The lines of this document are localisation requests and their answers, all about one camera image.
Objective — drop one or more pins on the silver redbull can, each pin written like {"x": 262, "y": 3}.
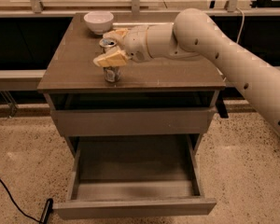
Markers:
{"x": 112, "y": 73}

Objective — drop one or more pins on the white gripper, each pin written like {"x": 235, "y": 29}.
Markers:
{"x": 136, "y": 43}

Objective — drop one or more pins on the grey drawer cabinet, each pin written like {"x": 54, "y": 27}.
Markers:
{"x": 71, "y": 70}

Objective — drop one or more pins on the white ceramic bowl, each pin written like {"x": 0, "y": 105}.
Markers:
{"x": 99, "y": 22}

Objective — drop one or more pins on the black floor stand foot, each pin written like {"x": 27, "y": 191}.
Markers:
{"x": 46, "y": 211}

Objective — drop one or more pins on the grey top drawer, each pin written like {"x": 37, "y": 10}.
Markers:
{"x": 140, "y": 113}

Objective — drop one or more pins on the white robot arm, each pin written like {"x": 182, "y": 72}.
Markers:
{"x": 195, "y": 33}

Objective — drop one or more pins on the open grey middle drawer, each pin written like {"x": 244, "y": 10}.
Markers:
{"x": 134, "y": 176}

